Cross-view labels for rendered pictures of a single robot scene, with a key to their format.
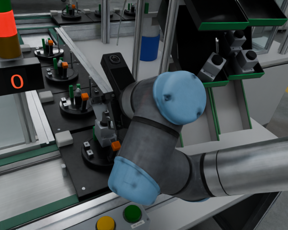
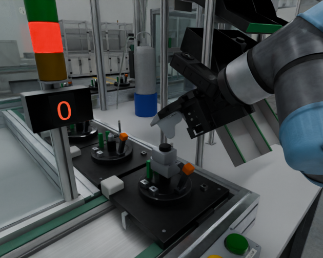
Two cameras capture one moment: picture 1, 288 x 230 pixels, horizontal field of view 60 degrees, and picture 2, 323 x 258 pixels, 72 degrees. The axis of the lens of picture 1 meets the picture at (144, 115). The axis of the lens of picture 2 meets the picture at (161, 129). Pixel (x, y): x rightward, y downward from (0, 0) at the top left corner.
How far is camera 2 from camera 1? 0.29 m
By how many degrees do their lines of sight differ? 18
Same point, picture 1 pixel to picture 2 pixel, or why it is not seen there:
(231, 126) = (269, 140)
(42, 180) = (99, 241)
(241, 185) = not seen: outside the picture
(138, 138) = (321, 75)
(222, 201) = (297, 215)
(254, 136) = (279, 153)
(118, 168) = (315, 118)
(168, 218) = not seen: hidden behind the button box
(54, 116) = (89, 167)
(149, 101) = (306, 38)
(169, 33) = (208, 50)
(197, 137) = (248, 153)
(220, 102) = not seen: hidden behind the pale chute
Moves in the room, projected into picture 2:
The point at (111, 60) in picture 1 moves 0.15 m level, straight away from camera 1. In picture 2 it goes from (185, 56) to (158, 52)
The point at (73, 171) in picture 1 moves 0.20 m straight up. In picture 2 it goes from (140, 215) to (137, 132)
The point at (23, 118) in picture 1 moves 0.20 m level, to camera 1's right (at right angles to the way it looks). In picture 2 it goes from (64, 166) to (149, 158)
